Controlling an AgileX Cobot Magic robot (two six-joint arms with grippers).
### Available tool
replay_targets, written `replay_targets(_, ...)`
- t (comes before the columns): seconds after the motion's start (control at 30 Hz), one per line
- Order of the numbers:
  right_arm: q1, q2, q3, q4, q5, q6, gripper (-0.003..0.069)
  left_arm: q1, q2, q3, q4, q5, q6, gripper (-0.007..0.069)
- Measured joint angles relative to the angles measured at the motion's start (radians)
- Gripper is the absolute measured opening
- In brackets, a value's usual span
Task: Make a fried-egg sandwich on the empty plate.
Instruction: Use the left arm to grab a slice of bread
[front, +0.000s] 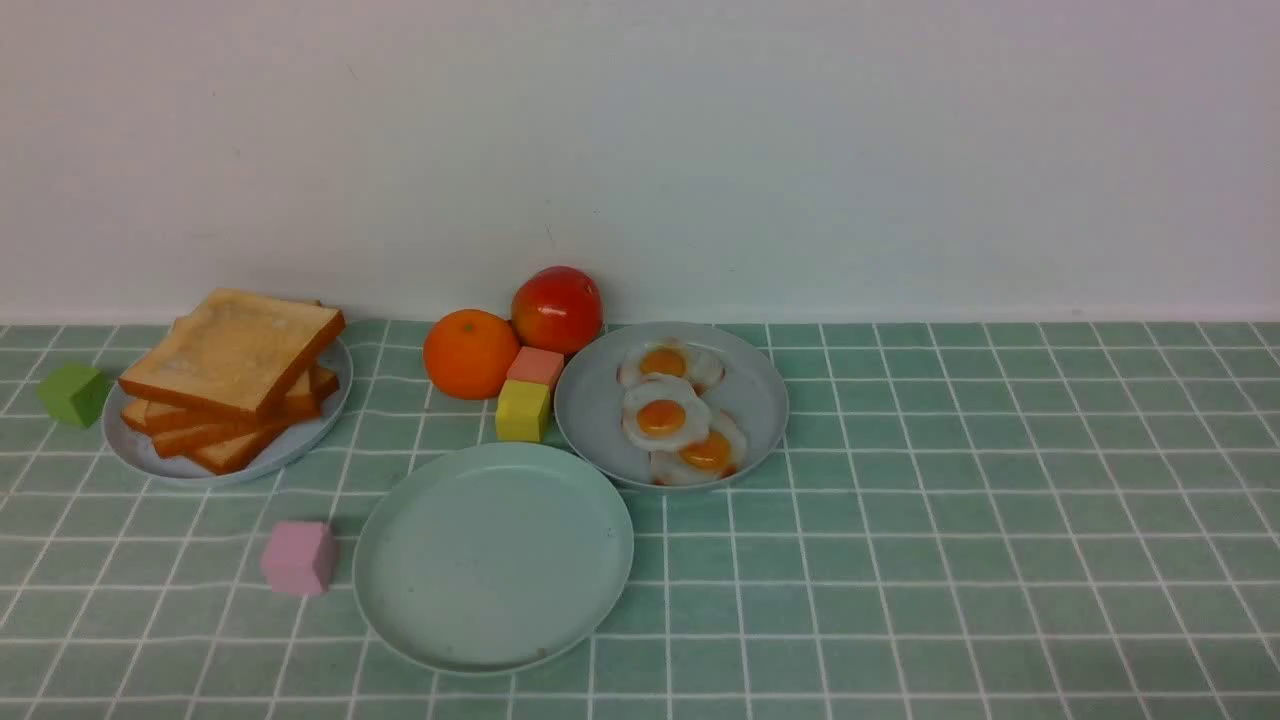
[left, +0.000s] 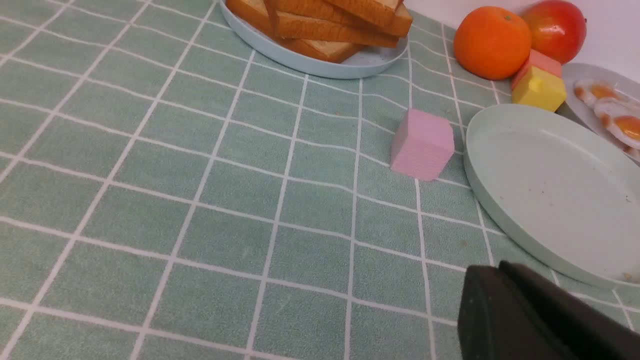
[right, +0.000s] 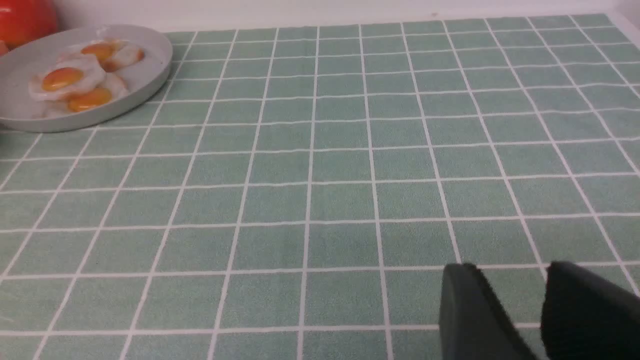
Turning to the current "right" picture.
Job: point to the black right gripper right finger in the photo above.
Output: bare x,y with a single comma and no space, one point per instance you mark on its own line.
586,317

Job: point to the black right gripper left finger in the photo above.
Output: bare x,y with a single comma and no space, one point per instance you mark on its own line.
473,324

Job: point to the fried egg front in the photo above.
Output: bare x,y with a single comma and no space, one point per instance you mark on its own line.
73,75

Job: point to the fried egg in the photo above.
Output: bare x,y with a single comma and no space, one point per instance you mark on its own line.
111,89
73,75
113,54

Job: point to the green checkered tablecloth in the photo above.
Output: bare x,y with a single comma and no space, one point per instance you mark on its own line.
295,193

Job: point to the fried egg near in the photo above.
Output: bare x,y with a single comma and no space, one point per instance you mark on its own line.
111,89

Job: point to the fried egg rear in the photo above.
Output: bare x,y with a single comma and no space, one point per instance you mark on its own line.
113,54

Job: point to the grey plate with eggs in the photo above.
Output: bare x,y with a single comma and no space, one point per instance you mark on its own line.
20,112

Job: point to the red tomato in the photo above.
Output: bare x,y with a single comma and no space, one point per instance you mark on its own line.
24,21

